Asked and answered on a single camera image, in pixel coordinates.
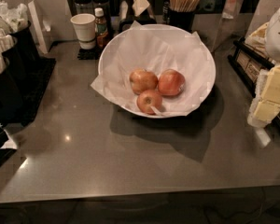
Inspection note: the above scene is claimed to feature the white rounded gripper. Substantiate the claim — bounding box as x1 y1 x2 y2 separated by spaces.
245 8 280 128

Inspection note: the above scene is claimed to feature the red apple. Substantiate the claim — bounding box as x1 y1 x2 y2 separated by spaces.
136 90 162 115
129 69 158 94
158 69 186 96

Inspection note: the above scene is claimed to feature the white bowl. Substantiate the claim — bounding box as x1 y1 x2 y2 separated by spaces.
97 23 217 119

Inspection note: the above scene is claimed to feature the red apple front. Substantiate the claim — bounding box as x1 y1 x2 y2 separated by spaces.
136 90 162 115

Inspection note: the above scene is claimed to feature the black condiment rack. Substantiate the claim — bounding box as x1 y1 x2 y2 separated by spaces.
227 36 280 137

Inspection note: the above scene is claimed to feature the black stir stick holder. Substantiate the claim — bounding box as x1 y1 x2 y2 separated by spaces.
169 10 195 32

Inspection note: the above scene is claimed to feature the white paper liner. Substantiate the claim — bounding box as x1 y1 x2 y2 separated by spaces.
90 20 217 118

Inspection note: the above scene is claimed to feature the white napkin in dispenser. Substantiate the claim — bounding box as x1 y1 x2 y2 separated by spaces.
132 0 150 17

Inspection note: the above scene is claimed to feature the small tea bottle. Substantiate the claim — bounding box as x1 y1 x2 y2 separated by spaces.
94 7 109 49

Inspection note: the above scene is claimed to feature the black coaster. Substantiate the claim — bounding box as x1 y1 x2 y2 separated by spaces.
77 48 102 60

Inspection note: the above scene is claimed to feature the white paper cup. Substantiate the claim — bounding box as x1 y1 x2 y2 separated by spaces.
70 13 96 49

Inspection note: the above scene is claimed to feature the black tray mat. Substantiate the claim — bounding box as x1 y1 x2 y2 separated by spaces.
9 58 56 126

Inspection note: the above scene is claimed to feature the black cutlery holder rear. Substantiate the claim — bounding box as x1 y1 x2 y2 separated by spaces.
11 22 40 70

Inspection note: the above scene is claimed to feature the black cutlery holder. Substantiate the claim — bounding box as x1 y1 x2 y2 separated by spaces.
0 58 23 120
3 37 27 91
11 22 40 70

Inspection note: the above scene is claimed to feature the black cutlery holder middle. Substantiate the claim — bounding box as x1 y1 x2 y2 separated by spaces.
3 37 27 91

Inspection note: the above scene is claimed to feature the black cutlery holder front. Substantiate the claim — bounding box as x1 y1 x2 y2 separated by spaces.
0 58 23 120

